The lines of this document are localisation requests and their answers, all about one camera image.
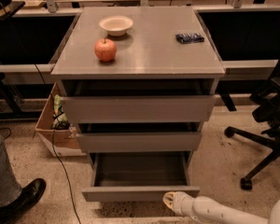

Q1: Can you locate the grey drawer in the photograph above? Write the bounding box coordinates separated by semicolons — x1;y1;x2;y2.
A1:
82;152;200;202
61;95;216;123
77;132;202;153

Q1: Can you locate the green chip bag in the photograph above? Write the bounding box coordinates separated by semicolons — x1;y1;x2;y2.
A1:
52;94;69;130

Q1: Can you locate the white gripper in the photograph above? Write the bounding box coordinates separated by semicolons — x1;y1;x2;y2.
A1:
162;191;195;217

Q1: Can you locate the white bowl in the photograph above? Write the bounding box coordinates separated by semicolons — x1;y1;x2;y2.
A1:
99;16;133;36

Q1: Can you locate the red apple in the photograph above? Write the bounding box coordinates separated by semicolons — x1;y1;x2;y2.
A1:
94;38;117;63

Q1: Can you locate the black leather shoe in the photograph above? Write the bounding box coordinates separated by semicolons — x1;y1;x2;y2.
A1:
0;178;47;224

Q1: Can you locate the grey drawer cabinet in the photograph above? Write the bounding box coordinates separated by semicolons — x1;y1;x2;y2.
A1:
50;6;226;161

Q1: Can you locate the person's leg in jeans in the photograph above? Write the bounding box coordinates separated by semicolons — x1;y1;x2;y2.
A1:
0;134;21;208

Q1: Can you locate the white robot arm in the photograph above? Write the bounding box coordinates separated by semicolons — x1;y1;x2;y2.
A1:
162;191;280;224

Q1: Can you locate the grey middle drawer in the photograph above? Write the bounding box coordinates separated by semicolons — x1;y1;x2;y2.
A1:
77;132;202;153

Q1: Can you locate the grey top drawer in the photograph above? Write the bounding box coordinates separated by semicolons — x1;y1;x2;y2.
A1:
61;95;216;123

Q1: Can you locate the black power cable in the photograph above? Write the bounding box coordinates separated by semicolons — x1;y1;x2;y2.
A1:
34;63;82;224

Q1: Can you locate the black office chair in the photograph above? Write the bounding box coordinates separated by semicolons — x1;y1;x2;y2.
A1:
224;58;280;190

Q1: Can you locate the cardboard box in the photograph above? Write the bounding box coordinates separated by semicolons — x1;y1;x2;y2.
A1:
35;84;83;157

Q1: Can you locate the grey bottom drawer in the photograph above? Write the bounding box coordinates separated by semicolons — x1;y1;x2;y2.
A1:
82;152;200;202

